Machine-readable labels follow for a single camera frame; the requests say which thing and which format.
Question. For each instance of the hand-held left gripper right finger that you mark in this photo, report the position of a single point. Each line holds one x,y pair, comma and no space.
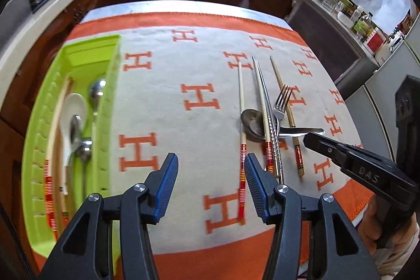
256,185

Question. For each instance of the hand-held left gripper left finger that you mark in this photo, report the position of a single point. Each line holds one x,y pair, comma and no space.
167,181

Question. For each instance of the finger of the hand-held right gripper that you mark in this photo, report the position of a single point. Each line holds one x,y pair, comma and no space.
328,148

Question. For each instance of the metal chopstick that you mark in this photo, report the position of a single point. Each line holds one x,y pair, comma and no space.
262,96
274,135

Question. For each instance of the metal fork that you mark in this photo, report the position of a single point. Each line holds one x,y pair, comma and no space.
283,106

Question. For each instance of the white ceramic spoon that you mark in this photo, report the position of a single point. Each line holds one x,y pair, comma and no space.
73,109

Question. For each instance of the green plastic utensil tray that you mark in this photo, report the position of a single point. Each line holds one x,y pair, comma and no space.
77,63

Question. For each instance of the person's right forearm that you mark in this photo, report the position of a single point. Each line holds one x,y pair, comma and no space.
393,262

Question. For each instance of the person's right hand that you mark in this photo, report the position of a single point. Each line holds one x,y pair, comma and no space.
369,224

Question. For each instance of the grey appliance front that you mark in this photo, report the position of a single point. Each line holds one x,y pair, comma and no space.
328,37

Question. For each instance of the orange and cream printed blanket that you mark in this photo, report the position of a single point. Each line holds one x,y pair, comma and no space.
213,70

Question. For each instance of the row of glass jars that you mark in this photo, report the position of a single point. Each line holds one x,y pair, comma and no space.
357,17

